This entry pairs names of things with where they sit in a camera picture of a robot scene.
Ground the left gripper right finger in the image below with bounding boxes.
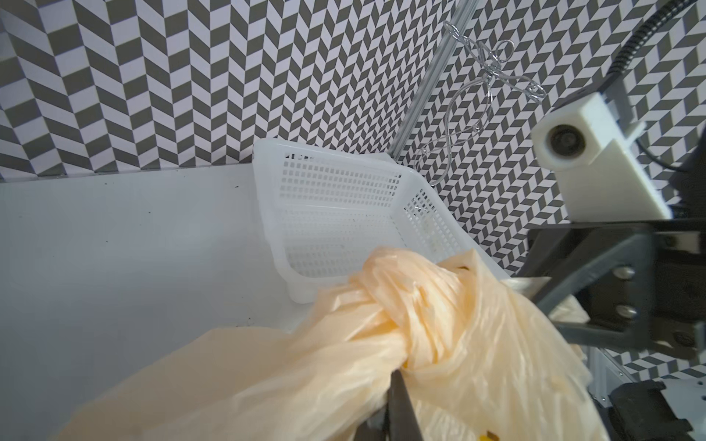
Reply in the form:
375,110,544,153
387,370,423,441

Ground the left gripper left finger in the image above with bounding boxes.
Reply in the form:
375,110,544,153
353,407,389,441

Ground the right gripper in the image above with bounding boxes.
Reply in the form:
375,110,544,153
520,218,705,359

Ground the banana print plastic bag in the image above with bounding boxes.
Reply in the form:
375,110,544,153
58,248,608,440

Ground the white plastic basket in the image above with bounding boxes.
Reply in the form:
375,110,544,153
252,139,508,304

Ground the metal wire cup rack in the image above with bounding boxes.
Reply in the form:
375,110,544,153
429,21,547,187

